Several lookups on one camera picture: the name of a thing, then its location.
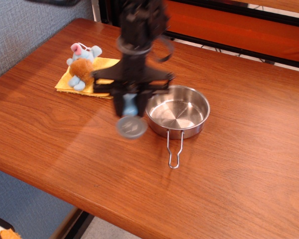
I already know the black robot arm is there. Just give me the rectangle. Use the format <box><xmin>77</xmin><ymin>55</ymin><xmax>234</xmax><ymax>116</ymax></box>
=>
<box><xmin>67</xmin><ymin>0</ymin><xmax>174</xmax><ymax>117</ymax></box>

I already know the blue elephant plush toy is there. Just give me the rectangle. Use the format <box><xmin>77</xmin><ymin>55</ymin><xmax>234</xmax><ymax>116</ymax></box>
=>
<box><xmin>66</xmin><ymin>42</ymin><xmax>102</xmax><ymax>91</ymax></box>

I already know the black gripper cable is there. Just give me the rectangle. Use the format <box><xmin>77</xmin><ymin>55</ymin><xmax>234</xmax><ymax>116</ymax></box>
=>
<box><xmin>155</xmin><ymin>35</ymin><xmax>175</xmax><ymax>63</ymax></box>

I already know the stainless steel pan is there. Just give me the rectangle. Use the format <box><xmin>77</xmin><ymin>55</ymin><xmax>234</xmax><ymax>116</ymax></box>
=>
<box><xmin>146</xmin><ymin>85</ymin><xmax>210</xmax><ymax>169</ymax></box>

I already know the blue grey measuring spoon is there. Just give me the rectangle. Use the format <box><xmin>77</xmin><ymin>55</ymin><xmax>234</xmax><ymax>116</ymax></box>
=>
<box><xmin>116</xmin><ymin>94</ymin><xmax>148</xmax><ymax>139</ymax></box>

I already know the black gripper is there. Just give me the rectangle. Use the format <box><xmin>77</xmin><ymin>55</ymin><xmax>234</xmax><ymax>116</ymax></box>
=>
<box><xmin>91</xmin><ymin>37</ymin><xmax>174</xmax><ymax>117</ymax></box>

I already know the orange panel black frame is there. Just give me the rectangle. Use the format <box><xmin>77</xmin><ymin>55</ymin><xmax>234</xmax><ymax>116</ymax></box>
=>
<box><xmin>99</xmin><ymin>0</ymin><xmax>299</xmax><ymax>68</ymax></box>

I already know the orange fuzzy object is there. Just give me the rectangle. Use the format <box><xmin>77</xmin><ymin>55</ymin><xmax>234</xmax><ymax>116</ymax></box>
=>
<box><xmin>0</xmin><ymin>229</ymin><xmax>21</xmax><ymax>239</ymax></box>

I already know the yellow folded cloth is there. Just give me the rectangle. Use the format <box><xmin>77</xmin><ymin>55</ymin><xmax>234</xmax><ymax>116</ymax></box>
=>
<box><xmin>54</xmin><ymin>57</ymin><xmax>121</xmax><ymax>100</ymax></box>

